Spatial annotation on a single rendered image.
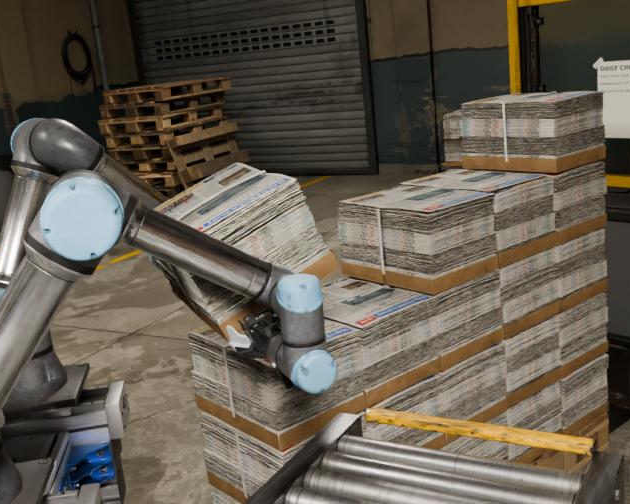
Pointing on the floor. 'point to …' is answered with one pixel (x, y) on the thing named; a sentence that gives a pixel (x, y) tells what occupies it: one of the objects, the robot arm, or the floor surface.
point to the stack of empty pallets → (159, 126)
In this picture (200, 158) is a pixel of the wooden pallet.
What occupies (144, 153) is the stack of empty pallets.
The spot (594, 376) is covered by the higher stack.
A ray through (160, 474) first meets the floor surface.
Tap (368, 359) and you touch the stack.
